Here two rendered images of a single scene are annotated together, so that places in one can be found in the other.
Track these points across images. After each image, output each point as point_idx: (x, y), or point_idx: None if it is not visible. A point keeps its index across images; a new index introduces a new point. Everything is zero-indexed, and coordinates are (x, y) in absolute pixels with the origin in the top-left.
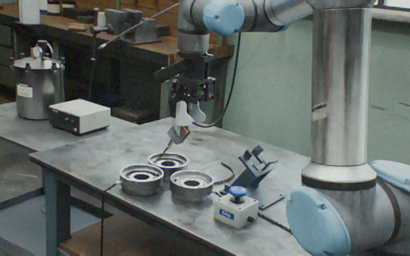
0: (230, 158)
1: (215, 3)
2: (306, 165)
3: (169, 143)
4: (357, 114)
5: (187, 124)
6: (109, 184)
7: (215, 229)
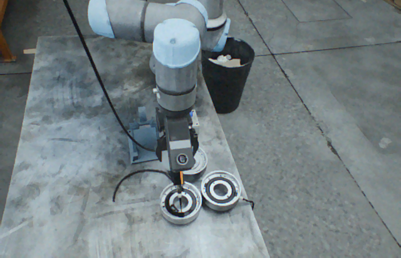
0: (89, 209)
1: (202, 9)
2: (219, 20)
3: (181, 189)
4: None
5: None
6: (242, 215)
7: (207, 126)
